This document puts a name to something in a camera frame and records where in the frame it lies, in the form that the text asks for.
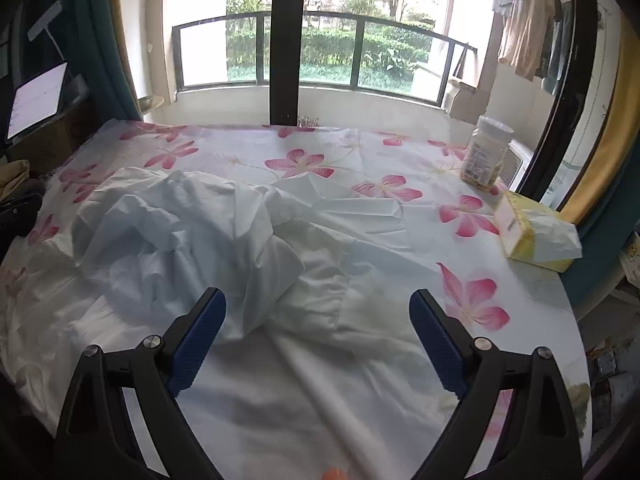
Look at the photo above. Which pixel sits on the hanging clothes on balcony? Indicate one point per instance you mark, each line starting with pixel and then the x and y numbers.
pixel 535 37

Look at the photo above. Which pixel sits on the floral pink white bedsheet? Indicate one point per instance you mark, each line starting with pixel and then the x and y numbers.
pixel 517 306

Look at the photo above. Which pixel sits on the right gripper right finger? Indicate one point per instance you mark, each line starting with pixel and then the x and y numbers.
pixel 539 437

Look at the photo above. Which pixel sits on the tan jacket pile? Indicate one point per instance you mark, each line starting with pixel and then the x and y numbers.
pixel 12 175

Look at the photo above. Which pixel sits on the yellow curtain right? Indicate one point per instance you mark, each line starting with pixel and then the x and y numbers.
pixel 621 125

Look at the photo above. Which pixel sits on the black balcony railing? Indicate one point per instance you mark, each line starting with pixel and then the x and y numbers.
pixel 337 50

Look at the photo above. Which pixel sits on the white hooded sun jacket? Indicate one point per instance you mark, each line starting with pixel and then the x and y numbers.
pixel 316 365

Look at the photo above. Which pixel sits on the teal curtain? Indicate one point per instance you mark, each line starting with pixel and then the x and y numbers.
pixel 100 60

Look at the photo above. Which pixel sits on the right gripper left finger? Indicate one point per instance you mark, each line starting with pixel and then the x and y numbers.
pixel 95 433

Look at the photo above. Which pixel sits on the white desk lamp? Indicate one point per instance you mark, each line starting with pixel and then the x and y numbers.
pixel 42 26

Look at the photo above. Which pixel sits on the brown cardboard box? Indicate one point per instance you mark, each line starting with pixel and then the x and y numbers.
pixel 52 143

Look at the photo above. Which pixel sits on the yellow tissue box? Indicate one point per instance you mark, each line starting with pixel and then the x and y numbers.
pixel 535 234

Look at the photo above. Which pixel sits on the person right hand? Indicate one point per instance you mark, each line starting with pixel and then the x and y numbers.
pixel 335 474

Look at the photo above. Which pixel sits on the clear plastic snack jar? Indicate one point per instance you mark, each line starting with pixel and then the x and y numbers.
pixel 485 152

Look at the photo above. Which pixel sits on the dried potted plant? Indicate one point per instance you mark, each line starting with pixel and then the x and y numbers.
pixel 307 122

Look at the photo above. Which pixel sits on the white air conditioner unit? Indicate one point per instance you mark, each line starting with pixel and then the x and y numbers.
pixel 515 164

